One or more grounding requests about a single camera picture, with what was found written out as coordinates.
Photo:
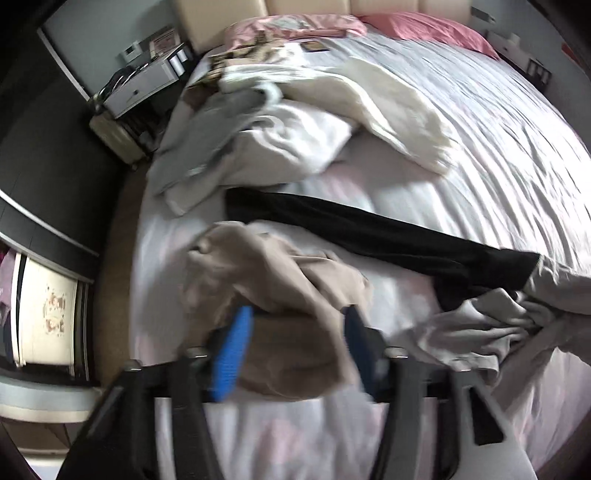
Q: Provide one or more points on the white nightstand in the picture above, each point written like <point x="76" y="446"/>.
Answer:
<point x="130" y="86"/>
<point x="523" y="62"/>

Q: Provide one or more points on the beige garment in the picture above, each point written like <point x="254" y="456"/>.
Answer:
<point x="298" y="350"/>

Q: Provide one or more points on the beige padded headboard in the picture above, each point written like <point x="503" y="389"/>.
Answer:
<point x="205" y="21"/>

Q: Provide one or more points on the white left nightstand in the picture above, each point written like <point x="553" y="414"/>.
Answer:
<point x="130" y="86"/>

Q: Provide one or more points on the cream white blanket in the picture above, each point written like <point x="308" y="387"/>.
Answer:
<point x="367" y="93"/>

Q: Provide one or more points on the pink pillow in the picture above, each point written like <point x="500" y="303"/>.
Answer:
<point x="413" y="26"/>
<point x="293" y="26"/>

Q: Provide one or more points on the right pink pillow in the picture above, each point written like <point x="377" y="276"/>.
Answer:
<point x="413" y="26"/>

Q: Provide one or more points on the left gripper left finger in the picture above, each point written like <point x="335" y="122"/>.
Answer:
<point x="118" y="441"/>

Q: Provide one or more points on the grey black raglan shirt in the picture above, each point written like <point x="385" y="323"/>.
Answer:
<point x="496" y="304"/>

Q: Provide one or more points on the white right nightstand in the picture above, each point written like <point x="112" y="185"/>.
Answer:
<point x="523" y="62"/>

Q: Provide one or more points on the light grey garment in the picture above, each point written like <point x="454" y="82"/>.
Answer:
<point x="252" y="137"/>

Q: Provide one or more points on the left pink pillow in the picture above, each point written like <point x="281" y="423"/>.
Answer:
<point x="293" y="26"/>

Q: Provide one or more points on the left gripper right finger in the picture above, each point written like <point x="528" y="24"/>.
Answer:
<point x="473" y="439"/>

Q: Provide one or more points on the dark sliding wardrobe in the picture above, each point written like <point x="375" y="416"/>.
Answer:
<point x="60" y="183"/>

